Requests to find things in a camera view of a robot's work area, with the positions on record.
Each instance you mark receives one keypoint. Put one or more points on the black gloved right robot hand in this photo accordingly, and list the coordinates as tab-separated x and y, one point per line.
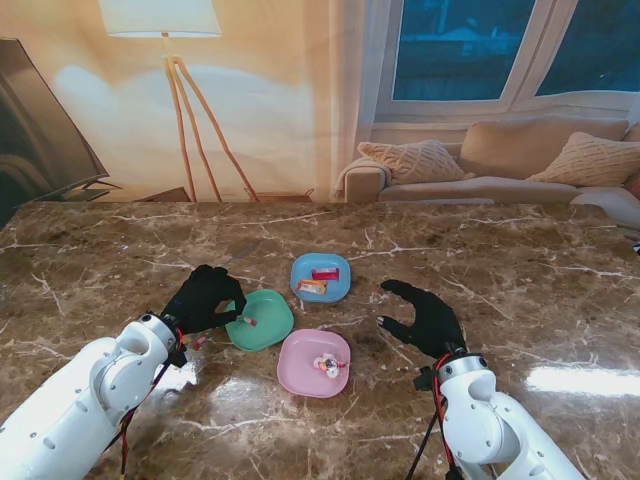
437	325

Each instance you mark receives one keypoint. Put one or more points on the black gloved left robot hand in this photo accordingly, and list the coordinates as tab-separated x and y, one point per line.
205	300

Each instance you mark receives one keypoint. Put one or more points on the small red white candy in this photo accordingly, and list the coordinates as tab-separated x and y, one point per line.
199	342
248	322

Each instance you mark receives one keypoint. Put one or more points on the orange candy bar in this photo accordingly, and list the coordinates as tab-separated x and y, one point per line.
312	287

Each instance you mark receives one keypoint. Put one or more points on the pink bow candy cluster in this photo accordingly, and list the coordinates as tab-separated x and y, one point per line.
330	365

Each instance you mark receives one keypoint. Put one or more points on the pink candy bar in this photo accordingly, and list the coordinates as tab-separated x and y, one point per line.
325	274

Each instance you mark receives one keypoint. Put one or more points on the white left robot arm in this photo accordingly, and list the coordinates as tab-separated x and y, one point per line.
75	410

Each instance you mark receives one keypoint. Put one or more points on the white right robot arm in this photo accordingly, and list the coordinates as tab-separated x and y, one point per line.
490	425

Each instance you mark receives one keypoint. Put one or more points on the green square plastic dish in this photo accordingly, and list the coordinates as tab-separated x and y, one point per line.
270	325

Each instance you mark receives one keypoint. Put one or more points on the blue square plastic dish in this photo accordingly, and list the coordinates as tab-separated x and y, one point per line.
337	292

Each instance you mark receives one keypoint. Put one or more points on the pink square plastic dish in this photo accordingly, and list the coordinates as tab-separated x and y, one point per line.
305	360

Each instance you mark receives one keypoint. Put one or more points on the cream knitted cushion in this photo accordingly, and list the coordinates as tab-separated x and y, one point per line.
415	160
590	160

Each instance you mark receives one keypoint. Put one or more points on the beige sofa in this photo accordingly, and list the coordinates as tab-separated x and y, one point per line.
525	145

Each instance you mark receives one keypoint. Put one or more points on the dark flat screen television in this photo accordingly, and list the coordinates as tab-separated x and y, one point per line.
35	125

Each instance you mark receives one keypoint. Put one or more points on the sheer cream curtain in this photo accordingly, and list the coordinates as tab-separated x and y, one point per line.
345	75

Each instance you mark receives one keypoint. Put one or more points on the white framed window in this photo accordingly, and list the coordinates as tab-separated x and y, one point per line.
450	50

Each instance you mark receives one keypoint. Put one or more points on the wooden tripod floor lamp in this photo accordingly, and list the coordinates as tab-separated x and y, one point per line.
160	20

